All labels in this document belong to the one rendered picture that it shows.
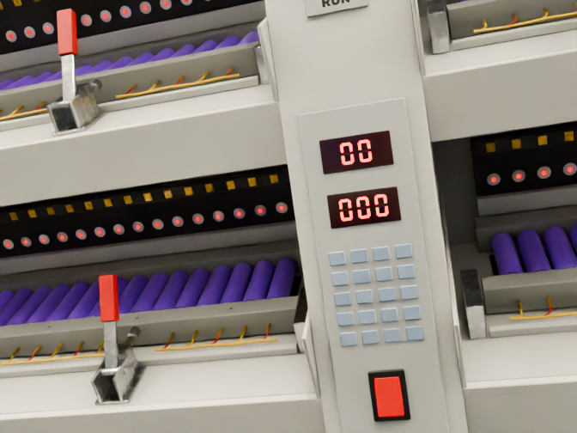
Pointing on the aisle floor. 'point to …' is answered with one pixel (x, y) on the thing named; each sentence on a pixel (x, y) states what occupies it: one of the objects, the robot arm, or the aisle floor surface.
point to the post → (293, 21)
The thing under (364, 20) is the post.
